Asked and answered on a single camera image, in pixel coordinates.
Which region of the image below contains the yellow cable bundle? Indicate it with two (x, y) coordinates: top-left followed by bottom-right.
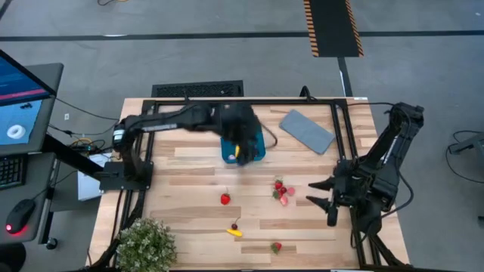
(70, 136), (107, 152)

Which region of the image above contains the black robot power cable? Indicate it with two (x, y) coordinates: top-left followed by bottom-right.
(300, 85), (396, 110)

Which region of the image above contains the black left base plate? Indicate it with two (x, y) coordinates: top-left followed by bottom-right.
(99, 161), (154, 192)

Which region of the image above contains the grey folded cloth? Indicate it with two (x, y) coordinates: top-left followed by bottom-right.
(278, 109), (337, 156)

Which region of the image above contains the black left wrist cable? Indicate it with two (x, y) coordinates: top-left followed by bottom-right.
(260, 122), (279, 150)

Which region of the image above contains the black aluminium table frame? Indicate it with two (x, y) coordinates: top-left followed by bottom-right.
(128, 97), (411, 272)

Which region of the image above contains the computer monitor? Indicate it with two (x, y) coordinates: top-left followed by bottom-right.
(0, 48), (64, 156)

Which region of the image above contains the artificial green potted plant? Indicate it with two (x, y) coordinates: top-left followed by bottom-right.
(115, 217), (178, 272)

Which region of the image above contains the grey computer desk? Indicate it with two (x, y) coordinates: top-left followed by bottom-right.
(0, 150), (61, 245)

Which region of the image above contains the black monitor cable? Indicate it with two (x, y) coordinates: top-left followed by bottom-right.
(55, 97), (120, 122)

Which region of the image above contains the black computer mouse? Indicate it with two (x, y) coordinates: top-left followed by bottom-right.
(4, 199), (37, 238)

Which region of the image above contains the black chair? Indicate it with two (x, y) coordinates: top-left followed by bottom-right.
(0, 243), (26, 272)

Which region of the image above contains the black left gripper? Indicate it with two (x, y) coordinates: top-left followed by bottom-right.
(217, 101), (265, 166)

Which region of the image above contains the black keyboard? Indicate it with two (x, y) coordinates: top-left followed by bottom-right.
(0, 154), (26, 190)

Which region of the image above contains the white box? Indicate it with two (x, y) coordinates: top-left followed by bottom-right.
(77, 153), (114, 201)

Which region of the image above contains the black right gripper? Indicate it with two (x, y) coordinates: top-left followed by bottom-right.
(305, 165), (355, 227)

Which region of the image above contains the black mat with orange stripes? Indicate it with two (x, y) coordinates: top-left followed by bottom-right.
(302, 0), (365, 58)

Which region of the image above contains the teal plastic tupperware container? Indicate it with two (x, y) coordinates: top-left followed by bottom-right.
(220, 128), (267, 165)

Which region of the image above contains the grey floor stand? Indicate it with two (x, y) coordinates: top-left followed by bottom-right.
(448, 132), (484, 155)

